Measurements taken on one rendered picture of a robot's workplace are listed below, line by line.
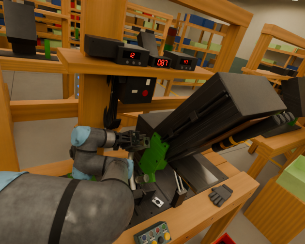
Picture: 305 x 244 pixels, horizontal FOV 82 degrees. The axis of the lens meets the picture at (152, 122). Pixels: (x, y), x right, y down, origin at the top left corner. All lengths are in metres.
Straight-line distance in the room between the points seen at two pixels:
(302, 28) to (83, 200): 10.08
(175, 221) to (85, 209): 0.77
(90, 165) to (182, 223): 0.58
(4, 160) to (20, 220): 0.78
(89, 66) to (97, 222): 0.59
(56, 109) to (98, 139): 0.41
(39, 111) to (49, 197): 0.76
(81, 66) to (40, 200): 0.54
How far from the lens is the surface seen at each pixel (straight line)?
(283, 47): 9.60
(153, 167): 0.87
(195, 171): 0.96
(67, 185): 0.31
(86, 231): 0.29
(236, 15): 1.42
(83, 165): 0.69
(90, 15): 0.85
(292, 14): 10.48
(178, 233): 1.00
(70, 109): 1.05
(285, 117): 0.83
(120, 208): 0.32
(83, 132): 0.66
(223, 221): 1.79
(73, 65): 0.74
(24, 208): 0.31
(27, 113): 1.03
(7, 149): 1.03
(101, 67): 0.77
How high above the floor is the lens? 1.72
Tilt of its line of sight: 28 degrees down
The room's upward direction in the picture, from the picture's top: 15 degrees clockwise
